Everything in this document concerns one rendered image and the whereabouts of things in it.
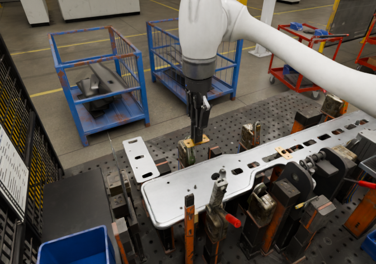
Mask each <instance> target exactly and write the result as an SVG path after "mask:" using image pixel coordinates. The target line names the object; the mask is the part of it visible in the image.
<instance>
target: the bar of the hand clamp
mask: <svg viewBox="0 0 376 264"><path fill-rule="evenodd" d="M219 177H220V174H219V173H217V172H216V173H213V174H212V176H211V179H212V180H216V181H215V182H214V186H213V190H212V193H211V197H210V200H209V206H210V208H211V213H212V212H213V209H214V207H215V206H219V207H220V206H221V203H222V200H223V197H224V194H225V193H226V192H227V191H226V189H227V186H228V182H227V180H226V179H225V178H223V179H222V182H221V179H220V178H219Z"/></svg>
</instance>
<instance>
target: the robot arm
mask: <svg viewBox="0 0 376 264"><path fill-rule="evenodd" d="M178 33H179V39H180V45H181V49H182V72H183V74H184V75H185V92H186V100H187V115H188V117H190V121H191V135H190V138H191V139H194V143H195V144H196V143H199V142H202V141H203V129H204V128H207V126H208V121H209V115H210V110H211V109H212V107H213V106H212V104H208V102H207V99H208V95H207V91H208V90H209V89H210V88H211V86H212V76H213V75H214V73H215V62H216V58H217V56H216V54H217V48H218V46H219V44H220V43H221V41H227V42H234V41H236V40H239V39H245V40H249V41H252V42H255V43H257V44H259V45H261V46H263V47H264V48H266V49H267V50H268V51H270V52H272V53H273V54H274V55H276V56H277V57H278V58H280V59H281V60H282V61H284V62H285V63H287V64H288V65H289V66H291V67H292V68H293V69H295V70H296V71H297V72H299V73H300V74H301V75H303V76H305V77H306V78H307V79H309V80H310V81H312V82H313V83H315V84H316V85H318V86H320V87H321V88H323V89H325V90H326V91H328V92H329V93H331V94H333V95H335V96H337V97H339V98H341V99H342V100H344V101H346V102H348V103H350V104H352V105H353V106H355V107H357V108H359V109H360V110H362V111H364V112H366V113H367V114H369V115H370V116H372V117H373V118H375V119H376V75H373V74H368V73H364V72H360V71H357V70H354V69H351V68H348V67H346V66H344V65H341V64H339V63H337V62H335V61H333V60H331V59H329V58H327V57H326V56H324V55H322V54H320V53H318V52H316V51H315V50H313V49H311V48H309V47H307V46H305V45H304V44H302V43H300V42H298V41H296V40H295V39H293V38H291V37H290V36H288V35H286V34H284V33H282V32H281V31H279V30H277V29H275V28H273V27H271V26H269V25H267V24H265V23H263V22H261V21H259V20H257V19H255V18H254V17H252V16H251V15H250V14H249V12H248V10H247V6H245V5H243V4H241V3H239V2H238V1H237V0H181V3H180V9H179V17H178Z"/></svg>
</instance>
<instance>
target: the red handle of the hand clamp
mask: <svg viewBox="0 0 376 264"><path fill-rule="evenodd" d="M213 210H215V211H216V212H217V213H219V214H220V215H221V216H222V217H224V218H225V219H226V220H227V221H228V222H230V223H231V224H232V225H233V226H235V227H236V228H239V227H240V226H241V221H240V220H238V219H237V218H235V217H234V216H233V215H231V214H229V213H227V212H226V211H225V210H223V209H222V208H220V207H219V206H215V207H214V209H213Z"/></svg>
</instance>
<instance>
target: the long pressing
mask: <svg viewBox="0 0 376 264"><path fill-rule="evenodd" d="M356 120H359V121H361V120H366V121H368V123H365V124H362V125H360V124H359V125H355V122H356ZM351 124H353V125H355V126H356V127H355V128H353V129H350V130H348V129H346V128H344V127H345V126H348V125H351ZM367 128H368V129H371V130H373V131H375V132H376V119H375V118H373V117H372V116H370V115H369V114H367V113H366V112H364V111H362V110H357V111H354V112H351V113H349V114H346V115H343V116H340V117H337V118H335V119H332V120H329V121H326V122H323V123H321V124H318V125H315V126H313V127H310V128H307V129H304V130H302V131H299V132H296V133H294V134H290V135H288V136H285V137H282V138H280V139H276V140H274V141H271V142H269V143H266V144H263V145H260V146H258V147H255V148H252V149H249V150H246V151H244V152H241V153H238V154H223V155H220V156H217V157H214V158H211V159H208V160H206V161H203V162H200V163H197V164H194V165H192V166H189V167H186V168H183V169H180V170H178V171H175V172H172V173H169V174H167V175H164V176H161V177H158V178H155V179H152V180H150V181H147V182H145V183H143V184H142V186H141V188H140V193H141V194H142V198H143V200H144V203H145V206H146V208H147V211H148V214H149V217H150V219H151V222H152V224H153V226H154V227H155V228H157V229H159V230H164V229H167V228H170V227H172V226H174V225H176V224H179V223H181V222H183V221H185V209H184V205H185V196H186V195H189V194H191V193H193V194H194V204H195V209H196V211H197V212H198V215H199V214H201V213H204V212H206V209H205V205H207V204H209V200H210V197H211V194H212V190H213V186H214V182H215V181H216V180H212V179H211V176H212V174H213V173H216V172H217V173H219V170H220V169H221V168H224V169H225V170H226V172H227V174H226V180H227V182H228V186H227V189H226V191H227V192H226V193H225V194H224V197H223V200H222V204H224V203H226V202H229V201H231V200H233V199H236V198H238V197H240V196H242V195H244V194H247V193H249V192H251V191H252V189H253V185H254V180H255V176H256V175H257V174H259V173H262V172H264V171H267V170H269V169H271V168H274V167H276V166H284V167H285V166H286V164H287V163H288V162H290V161H295V162H297V163H298V164H299V160H301V159H305V158H306V156H308V155H310V154H312V153H315V152H316V153H318V152H319V150H320V149H321V148H324V147H330V148H332V147H335V146H337V145H342V146H344V147H345V146H346V145H347V144H346V143H347V142H349V141H350V140H352V139H354V138H355V137H356V136H357V134H358V132H360V131H362V130H365V129H367ZM338 129H341V130H342V131H344V132H343V133H340V134H337V135H335V134H333V133H331V132H332V131H335V130H338ZM325 134H327V135H329V136H330V138H328V139H325V140H319V139H318V137H319V136H322V135H325ZM339 139H340V140H339ZM309 140H314V141H315V142H316V144H313V145H310V146H308V147H307V146H305V145H304V144H303V143H305V142H307V141H309ZM296 145H301V146H303V147H304V148H303V149H300V150H298V151H296V152H293V153H290V154H291V155H292V156H293V157H292V158H291V159H285V158H284V157H283V156H282V157H280V158H278V159H275V160H273V161H271V162H268V163H265V162H264V161H263V160H262V159H263V158H266V157H268V156H271V155H273V154H276V153H279V152H277V151H276V150H275V148H276V147H279V146H281V147H282V148H284V149H285V150H286V149H289V148H291V147H294V146H296ZM310 151H311V152H310ZM239 160H240V162H239ZM253 162H257V163H258V164H259V166H258V167H255V168H253V169H250V168H249V167H248V166H247V165H248V164H250V163H253ZM223 166H225V167H223ZM237 168H240V169H241V170H242V171H243V172H242V173H240V174H238V175H233V173H232V172H231V171H232V170H235V169H237ZM167 182H169V183H167ZM195 185H196V187H197V188H196V189H194V186H195ZM188 189H190V191H189V192H188V191H187V190H188ZM180 207H182V209H180Z"/></svg>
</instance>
